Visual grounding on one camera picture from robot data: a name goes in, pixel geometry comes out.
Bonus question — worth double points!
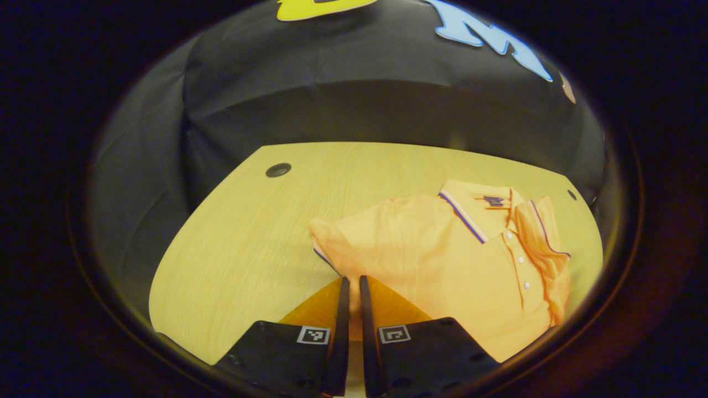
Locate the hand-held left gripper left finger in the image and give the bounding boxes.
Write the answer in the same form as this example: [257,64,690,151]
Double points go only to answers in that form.
[212,276,351,398]

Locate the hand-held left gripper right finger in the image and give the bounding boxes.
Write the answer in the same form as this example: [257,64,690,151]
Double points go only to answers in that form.
[359,275,502,398]

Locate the orange polo T-shirt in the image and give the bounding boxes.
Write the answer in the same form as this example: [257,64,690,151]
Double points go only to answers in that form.
[308,178,572,363]

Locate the black backdrop cloth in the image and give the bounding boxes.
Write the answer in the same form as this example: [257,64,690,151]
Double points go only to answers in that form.
[88,0,606,332]

